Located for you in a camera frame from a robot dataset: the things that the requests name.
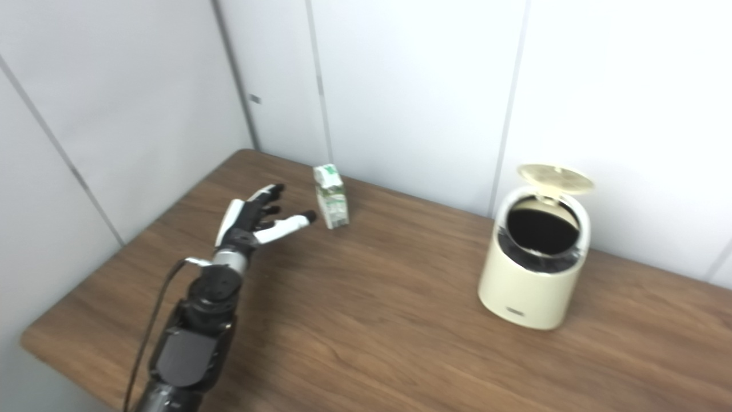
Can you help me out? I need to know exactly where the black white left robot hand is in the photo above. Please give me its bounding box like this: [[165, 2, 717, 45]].
[[214, 183, 318, 261]]

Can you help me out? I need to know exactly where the green white milk carton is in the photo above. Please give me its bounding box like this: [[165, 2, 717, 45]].
[[313, 164, 350, 230]]

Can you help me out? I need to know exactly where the cream-colored bin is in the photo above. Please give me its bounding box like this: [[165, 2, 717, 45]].
[[478, 164, 594, 331]]

